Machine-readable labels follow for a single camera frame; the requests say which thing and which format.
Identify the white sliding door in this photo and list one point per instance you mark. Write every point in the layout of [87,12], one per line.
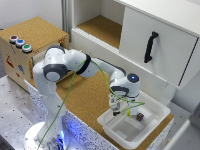
[166,56]

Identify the wooden drawer box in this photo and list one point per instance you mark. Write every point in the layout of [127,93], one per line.
[36,31]

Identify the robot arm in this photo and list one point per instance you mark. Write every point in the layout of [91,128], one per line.
[50,86]

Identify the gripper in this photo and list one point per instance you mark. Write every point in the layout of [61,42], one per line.
[116,104]

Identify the yellow block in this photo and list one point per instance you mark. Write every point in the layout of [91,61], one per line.
[128,113]

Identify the white cabinet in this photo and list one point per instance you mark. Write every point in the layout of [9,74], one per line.
[166,10]

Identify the purple block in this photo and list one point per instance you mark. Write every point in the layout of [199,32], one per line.
[140,116]

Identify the red button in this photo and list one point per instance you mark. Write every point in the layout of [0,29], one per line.
[13,38]

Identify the blue button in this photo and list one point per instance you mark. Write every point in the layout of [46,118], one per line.
[20,42]

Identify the green button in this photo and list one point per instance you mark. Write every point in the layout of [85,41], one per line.
[26,48]

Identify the white plastic box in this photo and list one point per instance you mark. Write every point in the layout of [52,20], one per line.
[126,133]

